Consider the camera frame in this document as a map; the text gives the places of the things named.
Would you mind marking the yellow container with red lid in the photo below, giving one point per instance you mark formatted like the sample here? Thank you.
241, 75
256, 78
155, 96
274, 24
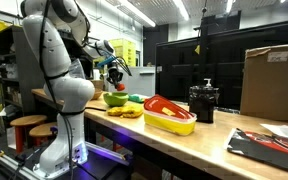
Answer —
161, 113

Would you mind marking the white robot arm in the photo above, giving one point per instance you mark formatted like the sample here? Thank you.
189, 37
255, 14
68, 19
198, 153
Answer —
41, 20

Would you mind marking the dark storage shelf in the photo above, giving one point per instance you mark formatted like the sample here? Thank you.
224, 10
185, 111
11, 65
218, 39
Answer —
19, 69

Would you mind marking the white paper sheet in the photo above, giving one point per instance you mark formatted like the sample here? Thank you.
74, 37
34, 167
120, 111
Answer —
280, 130

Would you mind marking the green sponge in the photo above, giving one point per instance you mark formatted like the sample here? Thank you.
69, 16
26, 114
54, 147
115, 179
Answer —
136, 98

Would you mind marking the large cardboard box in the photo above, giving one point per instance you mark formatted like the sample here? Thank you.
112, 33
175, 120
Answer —
265, 83

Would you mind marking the large wooden stool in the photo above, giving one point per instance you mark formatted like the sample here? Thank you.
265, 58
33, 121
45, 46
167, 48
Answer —
21, 123

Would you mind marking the black camera stand pole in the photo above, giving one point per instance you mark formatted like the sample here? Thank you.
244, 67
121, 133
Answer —
203, 41

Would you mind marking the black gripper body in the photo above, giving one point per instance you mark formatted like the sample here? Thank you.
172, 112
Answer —
114, 75

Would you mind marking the wooden bowl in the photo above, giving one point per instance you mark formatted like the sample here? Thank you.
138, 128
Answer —
97, 94

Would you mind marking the small wooden stool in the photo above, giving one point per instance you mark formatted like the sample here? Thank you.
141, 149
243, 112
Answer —
43, 132

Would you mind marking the green bowl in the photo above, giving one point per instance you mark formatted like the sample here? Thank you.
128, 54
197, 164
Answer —
115, 99

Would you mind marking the yellow cloth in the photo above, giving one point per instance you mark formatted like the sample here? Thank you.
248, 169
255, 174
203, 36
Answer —
127, 111

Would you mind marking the red black magazine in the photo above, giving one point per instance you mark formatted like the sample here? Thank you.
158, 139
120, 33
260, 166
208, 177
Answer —
268, 149

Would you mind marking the black jar with pump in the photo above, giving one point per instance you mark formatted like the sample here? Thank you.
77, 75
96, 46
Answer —
202, 99

